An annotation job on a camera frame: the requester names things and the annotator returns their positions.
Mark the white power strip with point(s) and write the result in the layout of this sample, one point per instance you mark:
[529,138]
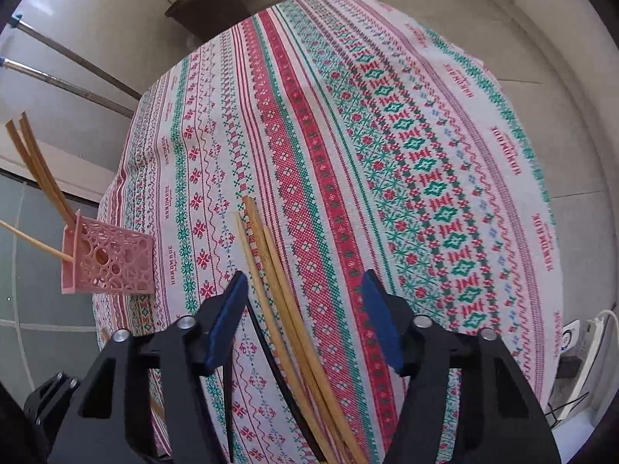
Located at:
[582,362]

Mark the patterned striped tablecloth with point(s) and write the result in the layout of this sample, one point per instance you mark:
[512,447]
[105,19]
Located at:
[362,154]

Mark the brown trash bin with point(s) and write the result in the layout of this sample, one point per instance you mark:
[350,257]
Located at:
[208,5]

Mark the black plug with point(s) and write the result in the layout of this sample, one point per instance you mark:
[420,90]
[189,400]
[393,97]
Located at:
[568,367]

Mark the bunch of wooden chopsticks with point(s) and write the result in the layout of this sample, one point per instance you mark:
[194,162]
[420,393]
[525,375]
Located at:
[280,290]

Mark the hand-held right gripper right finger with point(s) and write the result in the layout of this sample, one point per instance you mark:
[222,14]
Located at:
[382,319]

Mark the light wooden chopstick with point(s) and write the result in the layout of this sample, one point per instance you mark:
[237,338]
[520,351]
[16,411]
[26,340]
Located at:
[34,240]
[34,169]
[46,164]

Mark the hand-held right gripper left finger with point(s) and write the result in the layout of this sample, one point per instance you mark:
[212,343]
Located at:
[227,319]

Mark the pink perforated utensil holder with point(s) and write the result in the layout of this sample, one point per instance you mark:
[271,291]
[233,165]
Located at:
[116,261]

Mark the black chopstick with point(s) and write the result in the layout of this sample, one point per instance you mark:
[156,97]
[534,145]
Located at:
[278,377]
[227,411]

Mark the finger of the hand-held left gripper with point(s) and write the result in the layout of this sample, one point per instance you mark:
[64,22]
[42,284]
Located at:
[53,394]

